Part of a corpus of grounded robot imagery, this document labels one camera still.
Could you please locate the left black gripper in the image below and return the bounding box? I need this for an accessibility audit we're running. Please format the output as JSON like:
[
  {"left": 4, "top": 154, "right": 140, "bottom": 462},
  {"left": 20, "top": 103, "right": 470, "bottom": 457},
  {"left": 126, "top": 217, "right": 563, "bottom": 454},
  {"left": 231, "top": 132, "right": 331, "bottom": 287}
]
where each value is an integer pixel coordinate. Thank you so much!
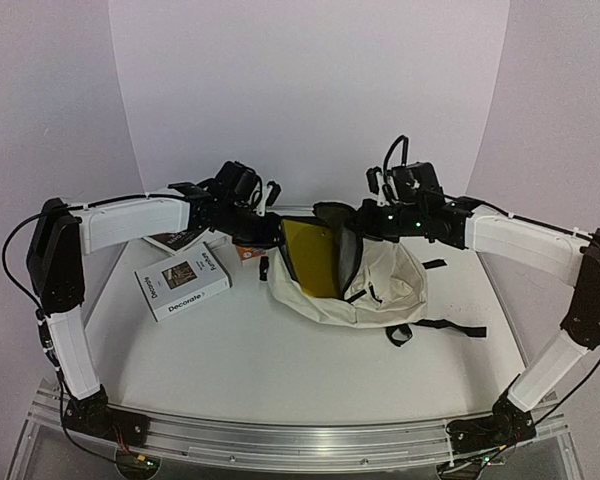
[{"left": 219, "top": 200, "right": 286, "bottom": 249}]

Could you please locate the black Three Days book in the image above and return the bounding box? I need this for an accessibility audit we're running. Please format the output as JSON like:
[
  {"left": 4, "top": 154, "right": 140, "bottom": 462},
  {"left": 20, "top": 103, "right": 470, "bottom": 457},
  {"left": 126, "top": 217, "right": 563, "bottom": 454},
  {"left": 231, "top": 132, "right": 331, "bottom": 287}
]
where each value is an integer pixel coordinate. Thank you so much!
[{"left": 143, "top": 231, "right": 206, "bottom": 256}]

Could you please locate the beige canvas backpack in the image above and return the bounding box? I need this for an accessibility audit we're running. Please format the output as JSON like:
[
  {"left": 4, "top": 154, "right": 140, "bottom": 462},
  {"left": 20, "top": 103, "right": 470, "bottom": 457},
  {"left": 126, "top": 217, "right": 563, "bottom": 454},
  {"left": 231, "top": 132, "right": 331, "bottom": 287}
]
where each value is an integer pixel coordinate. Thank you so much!
[{"left": 257, "top": 201, "right": 487, "bottom": 349}]

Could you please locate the white Decorate furniture book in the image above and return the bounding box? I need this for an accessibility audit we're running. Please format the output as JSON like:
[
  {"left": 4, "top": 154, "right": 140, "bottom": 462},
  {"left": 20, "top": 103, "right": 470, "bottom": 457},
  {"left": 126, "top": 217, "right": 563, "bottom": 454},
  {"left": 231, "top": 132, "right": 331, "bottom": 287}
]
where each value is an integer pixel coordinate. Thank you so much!
[{"left": 134, "top": 242, "right": 232, "bottom": 322}]

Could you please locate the yellow plastic folder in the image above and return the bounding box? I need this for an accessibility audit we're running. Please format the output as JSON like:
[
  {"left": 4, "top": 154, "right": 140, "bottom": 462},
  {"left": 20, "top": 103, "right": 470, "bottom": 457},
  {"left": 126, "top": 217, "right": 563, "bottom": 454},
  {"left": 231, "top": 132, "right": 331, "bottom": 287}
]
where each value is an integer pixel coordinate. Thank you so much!
[{"left": 282, "top": 218, "right": 340, "bottom": 298}]

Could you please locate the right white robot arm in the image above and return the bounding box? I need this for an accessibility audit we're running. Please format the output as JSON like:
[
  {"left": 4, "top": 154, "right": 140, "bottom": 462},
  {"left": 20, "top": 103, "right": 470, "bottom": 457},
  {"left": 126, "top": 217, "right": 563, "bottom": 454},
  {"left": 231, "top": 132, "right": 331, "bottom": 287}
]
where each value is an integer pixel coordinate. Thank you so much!
[{"left": 354, "top": 197, "right": 600, "bottom": 412}]

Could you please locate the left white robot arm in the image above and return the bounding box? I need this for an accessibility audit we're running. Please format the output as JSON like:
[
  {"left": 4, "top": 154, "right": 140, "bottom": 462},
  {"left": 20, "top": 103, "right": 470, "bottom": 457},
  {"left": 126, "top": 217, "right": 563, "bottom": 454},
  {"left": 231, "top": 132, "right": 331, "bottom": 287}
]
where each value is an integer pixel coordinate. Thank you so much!
[{"left": 1, "top": 191, "right": 281, "bottom": 435}]

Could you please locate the orange comic book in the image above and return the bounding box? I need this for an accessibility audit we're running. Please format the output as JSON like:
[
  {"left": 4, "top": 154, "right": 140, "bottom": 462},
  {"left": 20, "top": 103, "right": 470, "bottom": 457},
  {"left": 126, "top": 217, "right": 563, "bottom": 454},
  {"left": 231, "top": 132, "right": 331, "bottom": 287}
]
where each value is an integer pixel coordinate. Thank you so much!
[{"left": 235, "top": 245, "right": 268, "bottom": 266}]

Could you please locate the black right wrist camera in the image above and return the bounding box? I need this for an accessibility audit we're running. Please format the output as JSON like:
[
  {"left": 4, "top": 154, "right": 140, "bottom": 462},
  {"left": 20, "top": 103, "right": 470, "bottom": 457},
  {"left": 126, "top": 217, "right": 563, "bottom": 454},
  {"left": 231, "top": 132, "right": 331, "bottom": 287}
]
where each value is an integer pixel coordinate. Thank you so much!
[{"left": 366, "top": 135, "right": 445, "bottom": 210}]

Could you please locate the aluminium table edge rail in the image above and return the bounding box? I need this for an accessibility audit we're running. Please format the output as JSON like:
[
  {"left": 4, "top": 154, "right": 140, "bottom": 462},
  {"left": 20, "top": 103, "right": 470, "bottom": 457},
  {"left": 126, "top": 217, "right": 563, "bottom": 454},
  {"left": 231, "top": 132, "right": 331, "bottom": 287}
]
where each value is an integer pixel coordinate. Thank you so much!
[{"left": 147, "top": 202, "right": 464, "bottom": 216}]

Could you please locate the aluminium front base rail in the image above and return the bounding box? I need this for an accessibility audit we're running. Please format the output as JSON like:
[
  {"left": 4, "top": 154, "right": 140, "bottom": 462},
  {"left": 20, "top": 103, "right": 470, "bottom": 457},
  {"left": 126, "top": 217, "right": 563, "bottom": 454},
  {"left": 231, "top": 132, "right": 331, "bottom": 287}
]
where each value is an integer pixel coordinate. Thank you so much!
[{"left": 6, "top": 384, "right": 583, "bottom": 479}]

